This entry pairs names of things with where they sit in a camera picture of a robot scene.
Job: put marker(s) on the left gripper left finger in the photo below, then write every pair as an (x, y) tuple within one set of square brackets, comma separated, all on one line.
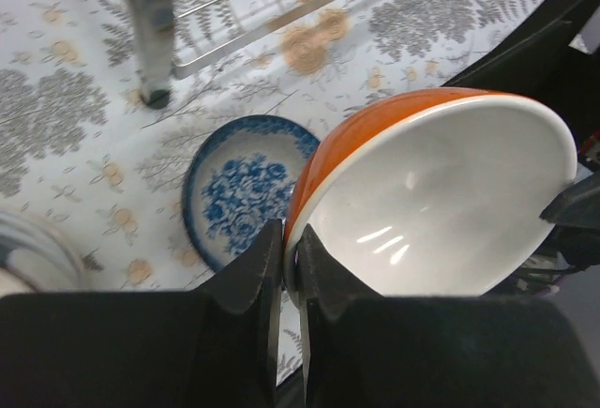
[(213, 346)]

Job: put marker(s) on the orange bowl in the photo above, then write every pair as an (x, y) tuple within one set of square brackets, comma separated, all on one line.
[(433, 192)]

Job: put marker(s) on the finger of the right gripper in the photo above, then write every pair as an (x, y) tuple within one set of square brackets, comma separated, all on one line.
[(577, 206)]

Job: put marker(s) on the teal bowl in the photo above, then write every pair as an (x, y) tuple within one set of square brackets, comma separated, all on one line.
[(37, 258)]

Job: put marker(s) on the steel two-tier dish rack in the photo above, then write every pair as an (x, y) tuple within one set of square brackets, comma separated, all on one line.
[(197, 19)]

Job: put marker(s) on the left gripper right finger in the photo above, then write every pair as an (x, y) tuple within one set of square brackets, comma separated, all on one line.
[(362, 349)]

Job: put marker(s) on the blue floral white bowl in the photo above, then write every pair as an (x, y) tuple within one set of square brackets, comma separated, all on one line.
[(242, 176)]

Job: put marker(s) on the floral table mat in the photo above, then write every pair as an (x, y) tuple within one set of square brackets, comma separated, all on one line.
[(80, 149)]

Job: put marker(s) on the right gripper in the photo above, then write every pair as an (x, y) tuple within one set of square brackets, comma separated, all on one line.
[(537, 61)]

